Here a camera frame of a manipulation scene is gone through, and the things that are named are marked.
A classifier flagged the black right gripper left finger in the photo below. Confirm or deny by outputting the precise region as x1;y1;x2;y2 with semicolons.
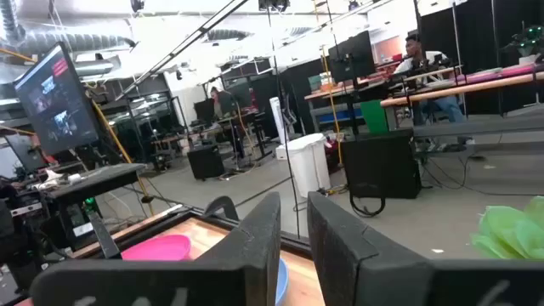
29;190;282;306

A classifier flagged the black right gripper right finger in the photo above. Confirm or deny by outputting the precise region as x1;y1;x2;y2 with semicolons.
306;190;544;306

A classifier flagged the pink plate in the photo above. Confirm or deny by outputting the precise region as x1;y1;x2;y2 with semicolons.
121;234;193;262

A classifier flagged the blue plate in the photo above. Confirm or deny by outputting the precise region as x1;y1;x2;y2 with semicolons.
275;258;291;306

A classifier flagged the black computer case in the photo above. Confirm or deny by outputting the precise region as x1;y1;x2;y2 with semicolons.
341;128;422;201

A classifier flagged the small black box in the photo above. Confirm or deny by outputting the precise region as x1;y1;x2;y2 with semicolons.
186;144;226;181

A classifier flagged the white trash bin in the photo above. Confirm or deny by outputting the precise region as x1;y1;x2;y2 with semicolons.
275;133;332;199

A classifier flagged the green potted plant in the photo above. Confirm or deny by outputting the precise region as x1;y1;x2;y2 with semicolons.
469;195;544;261

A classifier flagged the green bin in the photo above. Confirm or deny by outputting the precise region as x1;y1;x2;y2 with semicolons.
360;99;390;135

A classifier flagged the white tower appliance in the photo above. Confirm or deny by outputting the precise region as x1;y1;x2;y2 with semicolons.
269;96;291;145

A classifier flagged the yellow pole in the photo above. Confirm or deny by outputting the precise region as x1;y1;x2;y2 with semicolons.
90;99;156;216
320;45;344;167

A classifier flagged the black equipment stand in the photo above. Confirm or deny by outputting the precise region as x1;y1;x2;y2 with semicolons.
48;162;148;252

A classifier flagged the long wooden table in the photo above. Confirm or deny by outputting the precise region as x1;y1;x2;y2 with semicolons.
379;70;544;108

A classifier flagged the black monitor on stand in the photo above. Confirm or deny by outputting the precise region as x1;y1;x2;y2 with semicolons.
327;30;377;84

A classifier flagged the seated person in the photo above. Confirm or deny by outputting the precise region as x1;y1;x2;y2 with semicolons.
393;33;468;125

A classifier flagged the black overhead beam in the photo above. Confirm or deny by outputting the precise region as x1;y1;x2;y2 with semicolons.
114;0;250;101

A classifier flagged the large black monitor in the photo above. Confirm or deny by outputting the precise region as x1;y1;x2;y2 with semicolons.
12;41;102;156

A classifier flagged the black cable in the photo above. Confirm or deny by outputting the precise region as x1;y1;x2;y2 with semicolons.
348;194;388;219

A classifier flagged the silver ventilation duct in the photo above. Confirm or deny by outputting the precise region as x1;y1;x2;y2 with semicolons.
0;0;138;56

